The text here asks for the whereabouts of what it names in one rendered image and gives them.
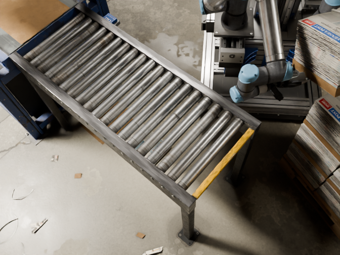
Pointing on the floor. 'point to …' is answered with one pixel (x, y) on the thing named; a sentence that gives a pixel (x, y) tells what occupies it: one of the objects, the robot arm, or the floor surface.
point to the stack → (310, 176)
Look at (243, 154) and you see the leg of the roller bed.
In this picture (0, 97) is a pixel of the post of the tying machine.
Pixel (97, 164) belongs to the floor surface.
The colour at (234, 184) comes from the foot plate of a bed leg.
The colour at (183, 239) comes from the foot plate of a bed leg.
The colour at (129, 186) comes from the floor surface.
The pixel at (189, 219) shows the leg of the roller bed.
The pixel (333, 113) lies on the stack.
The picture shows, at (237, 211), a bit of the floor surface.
